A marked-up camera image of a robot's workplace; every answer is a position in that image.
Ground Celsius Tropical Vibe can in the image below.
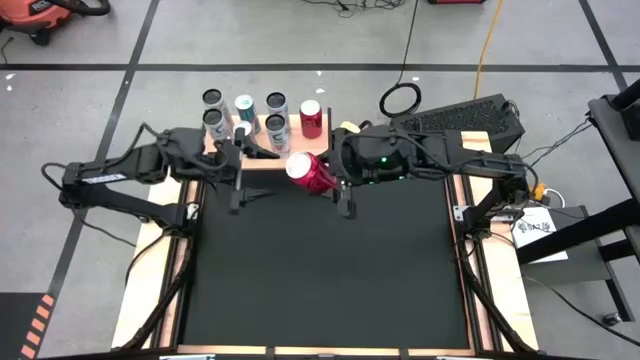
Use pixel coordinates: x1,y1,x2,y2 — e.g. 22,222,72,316
201,108,235,144

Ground black floor cable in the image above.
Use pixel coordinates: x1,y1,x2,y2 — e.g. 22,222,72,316
519,274,640,349

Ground yellow extension cord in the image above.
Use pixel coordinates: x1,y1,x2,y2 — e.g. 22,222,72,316
472,0,505,100

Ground orange shop vacuum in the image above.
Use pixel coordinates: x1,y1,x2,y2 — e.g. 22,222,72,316
0,0,74,47

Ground white Celsius energy drink can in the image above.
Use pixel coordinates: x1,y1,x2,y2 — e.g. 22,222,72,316
201,88,232,120
265,91,292,125

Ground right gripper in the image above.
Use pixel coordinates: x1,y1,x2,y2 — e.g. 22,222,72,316
319,126,417,220

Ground black metal stand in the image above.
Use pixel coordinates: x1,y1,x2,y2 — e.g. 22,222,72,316
514,77,640,324

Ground Celsius Peach Vibe can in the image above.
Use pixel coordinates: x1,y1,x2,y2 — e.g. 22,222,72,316
264,113,292,158

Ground blue silver Red Bull can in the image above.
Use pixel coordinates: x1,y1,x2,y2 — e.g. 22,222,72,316
233,93,262,134
233,120,257,144

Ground red Coca-Cola can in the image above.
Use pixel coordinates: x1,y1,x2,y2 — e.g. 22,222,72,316
284,151,340,196
299,99,324,140

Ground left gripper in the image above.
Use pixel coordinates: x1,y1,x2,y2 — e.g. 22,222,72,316
214,127,281,216

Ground black mat orange stripes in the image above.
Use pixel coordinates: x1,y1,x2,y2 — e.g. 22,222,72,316
0,292,56,360

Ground wooden shelf black metal frame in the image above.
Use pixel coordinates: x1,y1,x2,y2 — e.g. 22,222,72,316
198,107,334,190

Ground black perforated computer case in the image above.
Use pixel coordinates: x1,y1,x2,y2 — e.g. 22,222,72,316
388,93,527,154

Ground black aluminium table frame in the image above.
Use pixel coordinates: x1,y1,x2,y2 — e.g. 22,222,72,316
119,128,539,360

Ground white paper sheet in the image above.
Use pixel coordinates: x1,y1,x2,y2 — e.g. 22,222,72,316
509,205,570,265

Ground coiled black cable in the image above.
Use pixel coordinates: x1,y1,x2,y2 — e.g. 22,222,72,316
378,0,424,120

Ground tangled black floor cables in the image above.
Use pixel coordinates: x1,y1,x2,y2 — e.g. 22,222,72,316
299,0,406,19

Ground black vacuum hose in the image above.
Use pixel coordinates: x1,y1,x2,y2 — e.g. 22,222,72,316
47,0,112,17

